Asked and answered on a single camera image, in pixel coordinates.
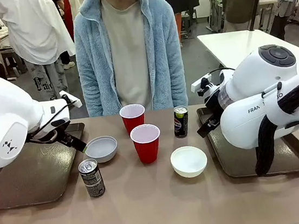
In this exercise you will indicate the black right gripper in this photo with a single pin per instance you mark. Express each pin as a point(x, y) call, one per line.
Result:
point(215, 112)

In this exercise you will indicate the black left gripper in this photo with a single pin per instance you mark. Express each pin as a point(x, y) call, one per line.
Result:
point(57, 135)

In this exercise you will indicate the black Pepsi can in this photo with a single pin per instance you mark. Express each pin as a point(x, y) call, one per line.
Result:
point(181, 124)

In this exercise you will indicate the grey bowl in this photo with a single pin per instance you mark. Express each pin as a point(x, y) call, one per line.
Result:
point(102, 153)

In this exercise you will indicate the white bowl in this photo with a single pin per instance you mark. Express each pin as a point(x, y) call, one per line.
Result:
point(188, 162)

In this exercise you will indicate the black can with white text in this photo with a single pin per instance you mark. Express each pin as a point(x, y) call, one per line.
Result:
point(92, 181)

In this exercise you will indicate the red plastic cup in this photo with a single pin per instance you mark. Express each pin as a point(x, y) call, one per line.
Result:
point(129, 122)
point(146, 150)

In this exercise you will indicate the person's right forearm blue sleeve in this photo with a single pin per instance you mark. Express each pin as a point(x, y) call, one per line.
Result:
point(91, 92)

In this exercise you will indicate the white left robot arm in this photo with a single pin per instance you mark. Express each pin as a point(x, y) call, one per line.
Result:
point(2, 116)

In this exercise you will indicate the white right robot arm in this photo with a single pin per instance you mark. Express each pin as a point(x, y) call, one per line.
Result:
point(257, 77)

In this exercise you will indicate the person's left forearm blue sleeve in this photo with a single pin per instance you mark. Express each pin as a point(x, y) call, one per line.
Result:
point(177, 81)

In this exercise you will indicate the brown plastic tray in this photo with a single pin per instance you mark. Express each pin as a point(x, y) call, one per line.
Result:
point(240, 166)
point(37, 172)

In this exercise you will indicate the white table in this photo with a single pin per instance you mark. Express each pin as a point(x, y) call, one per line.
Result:
point(239, 43)

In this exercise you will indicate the person in blue fleece jacket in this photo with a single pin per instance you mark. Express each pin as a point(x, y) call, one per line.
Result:
point(128, 51)

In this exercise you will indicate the background person in white shirt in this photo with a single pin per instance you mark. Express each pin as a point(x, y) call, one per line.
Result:
point(35, 27)

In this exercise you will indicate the grey background desk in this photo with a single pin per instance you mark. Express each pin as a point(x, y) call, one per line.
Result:
point(213, 0)

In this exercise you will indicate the background person with red garment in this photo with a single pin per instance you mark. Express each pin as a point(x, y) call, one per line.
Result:
point(67, 10)

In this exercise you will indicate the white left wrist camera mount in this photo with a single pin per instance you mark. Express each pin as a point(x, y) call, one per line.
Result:
point(75, 102)

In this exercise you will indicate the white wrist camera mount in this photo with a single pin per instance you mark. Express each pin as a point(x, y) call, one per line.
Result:
point(75, 102)
point(198, 83)

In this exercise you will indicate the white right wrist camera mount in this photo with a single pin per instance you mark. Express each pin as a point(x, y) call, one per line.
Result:
point(198, 83)

